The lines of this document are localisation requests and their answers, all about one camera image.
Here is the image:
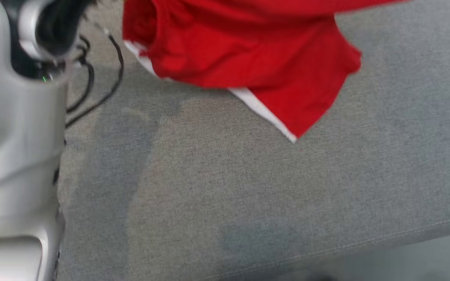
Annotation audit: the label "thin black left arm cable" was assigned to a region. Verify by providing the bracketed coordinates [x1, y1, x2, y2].
[65, 33, 125, 128]
[66, 35, 95, 114]

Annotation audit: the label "red shorts with white stripes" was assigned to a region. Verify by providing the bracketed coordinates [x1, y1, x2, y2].
[122, 0, 409, 143]

